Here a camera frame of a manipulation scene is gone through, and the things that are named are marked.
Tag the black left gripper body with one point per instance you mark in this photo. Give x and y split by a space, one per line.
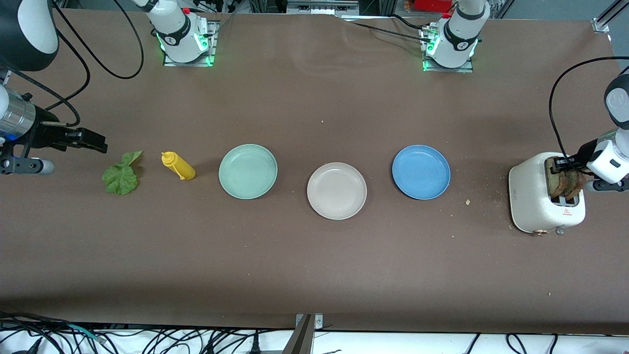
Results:
579 156

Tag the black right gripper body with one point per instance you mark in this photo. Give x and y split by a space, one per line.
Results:
48 133

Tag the brown toasted bread slice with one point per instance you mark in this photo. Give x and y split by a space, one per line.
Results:
557 184
580 184

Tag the green lettuce leaf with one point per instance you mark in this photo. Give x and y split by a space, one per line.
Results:
120 179

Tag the yellow mustard squeeze bottle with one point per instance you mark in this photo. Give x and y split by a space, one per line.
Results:
181 167

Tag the blue plate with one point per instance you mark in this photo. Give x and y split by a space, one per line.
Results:
421 172

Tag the mint green plate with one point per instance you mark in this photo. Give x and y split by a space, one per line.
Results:
248 172

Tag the beige plate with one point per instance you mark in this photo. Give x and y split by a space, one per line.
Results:
337 191

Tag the white toaster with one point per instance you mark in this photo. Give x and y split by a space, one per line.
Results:
528 196

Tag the red box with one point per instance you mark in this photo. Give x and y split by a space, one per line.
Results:
432 5

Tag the aluminium frame profile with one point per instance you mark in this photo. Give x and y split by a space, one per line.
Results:
602 22

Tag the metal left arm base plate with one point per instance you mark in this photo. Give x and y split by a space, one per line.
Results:
449 70

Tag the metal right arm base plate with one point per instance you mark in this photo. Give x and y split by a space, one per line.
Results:
214 29

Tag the grey metal rail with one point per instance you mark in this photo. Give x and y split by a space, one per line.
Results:
319 7

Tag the dark grey metal post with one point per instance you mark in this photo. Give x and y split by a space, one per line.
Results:
300 339

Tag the silver metal bracket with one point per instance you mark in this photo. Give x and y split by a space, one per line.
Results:
319 322

